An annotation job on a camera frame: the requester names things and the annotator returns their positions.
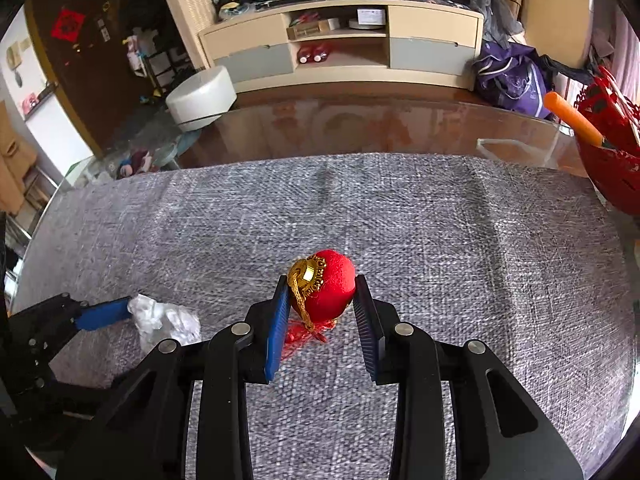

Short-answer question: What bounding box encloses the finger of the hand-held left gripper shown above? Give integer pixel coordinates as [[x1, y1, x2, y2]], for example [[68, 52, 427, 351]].
[[45, 372, 146, 418], [10, 292, 133, 361]]

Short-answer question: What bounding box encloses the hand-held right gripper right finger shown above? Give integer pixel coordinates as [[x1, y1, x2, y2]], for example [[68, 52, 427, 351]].
[[352, 274, 586, 480]]

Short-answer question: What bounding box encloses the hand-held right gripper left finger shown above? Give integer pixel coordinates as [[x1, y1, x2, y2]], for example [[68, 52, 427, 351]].
[[55, 275, 293, 480]]

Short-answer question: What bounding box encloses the white tissue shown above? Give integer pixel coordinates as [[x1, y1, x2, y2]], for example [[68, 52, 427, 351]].
[[127, 294, 202, 356]]

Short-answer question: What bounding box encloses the red ball ornament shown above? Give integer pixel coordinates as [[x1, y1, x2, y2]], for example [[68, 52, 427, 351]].
[[285, 249, 358, 346]]

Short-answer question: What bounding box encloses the grey woven table mat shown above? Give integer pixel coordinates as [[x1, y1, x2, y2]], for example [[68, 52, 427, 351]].
[[7, 152, 638, 480]]

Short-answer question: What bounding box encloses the plush toy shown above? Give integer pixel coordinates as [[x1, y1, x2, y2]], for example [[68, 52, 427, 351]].
[[116, 149, 153, 178]]

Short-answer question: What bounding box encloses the glass top coffee table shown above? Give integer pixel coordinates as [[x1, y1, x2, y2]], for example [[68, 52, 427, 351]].
[[0, 95, 640, 480]]

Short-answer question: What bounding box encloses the dark wooden door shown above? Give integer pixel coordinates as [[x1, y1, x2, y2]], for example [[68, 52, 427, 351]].
[[25, 0, 166, 151]]

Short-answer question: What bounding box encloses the white round stool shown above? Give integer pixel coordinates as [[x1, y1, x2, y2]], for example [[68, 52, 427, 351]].
[[166, 66, 237, 131]]

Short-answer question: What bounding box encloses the beige television cabinet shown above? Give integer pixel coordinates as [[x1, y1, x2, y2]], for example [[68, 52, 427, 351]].
[[199, 0, 485, 93]]

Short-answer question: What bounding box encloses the purple bag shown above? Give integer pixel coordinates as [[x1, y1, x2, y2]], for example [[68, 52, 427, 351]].
[[472, 42, 553, 120]]

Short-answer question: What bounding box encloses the red paper door decoration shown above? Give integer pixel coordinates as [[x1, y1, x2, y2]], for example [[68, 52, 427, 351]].
[[50, 7, 85, 41]]

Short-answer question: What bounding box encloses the red perforated basket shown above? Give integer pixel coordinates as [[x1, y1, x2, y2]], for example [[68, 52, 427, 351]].
[[574, 65, 640, 217]]

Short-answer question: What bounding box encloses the grey jacket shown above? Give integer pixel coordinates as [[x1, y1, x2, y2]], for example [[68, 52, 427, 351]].
[[460, 0, 523, 51]]

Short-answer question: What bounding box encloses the orange handle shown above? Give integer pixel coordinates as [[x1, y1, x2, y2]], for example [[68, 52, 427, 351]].
[[544, 91, 621, 151]]

